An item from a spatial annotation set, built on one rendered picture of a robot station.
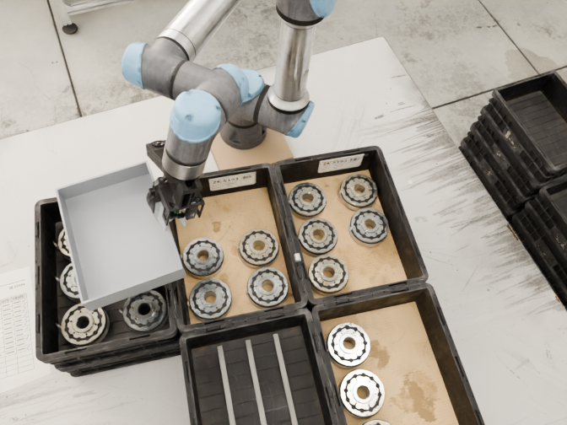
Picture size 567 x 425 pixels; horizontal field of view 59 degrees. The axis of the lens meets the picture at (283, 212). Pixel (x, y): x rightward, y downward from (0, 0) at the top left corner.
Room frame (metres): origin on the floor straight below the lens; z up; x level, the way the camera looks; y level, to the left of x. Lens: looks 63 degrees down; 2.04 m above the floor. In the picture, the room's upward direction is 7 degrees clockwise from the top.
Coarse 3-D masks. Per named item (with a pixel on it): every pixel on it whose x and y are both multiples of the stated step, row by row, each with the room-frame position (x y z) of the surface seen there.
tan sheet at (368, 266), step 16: (336, 176) 0.76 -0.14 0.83; (368, 176) 0.77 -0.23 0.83; (288, 192) 0.69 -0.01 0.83; (336, 192) 0.71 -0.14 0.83; (336, 208) 0.66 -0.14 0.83; (336, 224) 0.61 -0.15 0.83; (352, 240) 0.57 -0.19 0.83; (384, 240) 0.58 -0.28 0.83; (304, 256) 0.50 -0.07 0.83; (352, 256) 0.52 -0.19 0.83; (368, 256) 0.52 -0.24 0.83; (384, 256) 0.53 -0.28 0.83; (352, 272) 0.47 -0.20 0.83; (368, 272) 0.48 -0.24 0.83; (384, 272) 0.49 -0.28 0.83; (400, 272) 0.49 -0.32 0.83; (352, 288) 0.43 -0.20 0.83
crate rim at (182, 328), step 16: (208, 176) 0.65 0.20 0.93; (272, 176) 0.67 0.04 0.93; (288, 224) 0.54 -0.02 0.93; (288, 240) 0.50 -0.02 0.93; (176, 288) 0.35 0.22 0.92; (304, 288) 0.38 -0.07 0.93; (176, 304) 0.31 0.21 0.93; (288, 304) 0.34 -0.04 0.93; (304, 304) 0.34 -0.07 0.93; (176, 320) 0.27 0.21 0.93; (208, 320) 0.28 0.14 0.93; (224, 320) 0.28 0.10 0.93
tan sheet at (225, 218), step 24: (240, 192) 0.67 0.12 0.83; (264, 192) 0.68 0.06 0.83; (216, 216) 0.59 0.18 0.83; (240, 216) 0.60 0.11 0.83; (264, 216) 0.61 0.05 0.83; (216, 240) 0.52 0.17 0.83; (240, 264) 0.46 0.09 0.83; (240, 288) 0.40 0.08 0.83; (264, 288) 0.40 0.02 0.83; (240, 312) 0.34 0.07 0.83
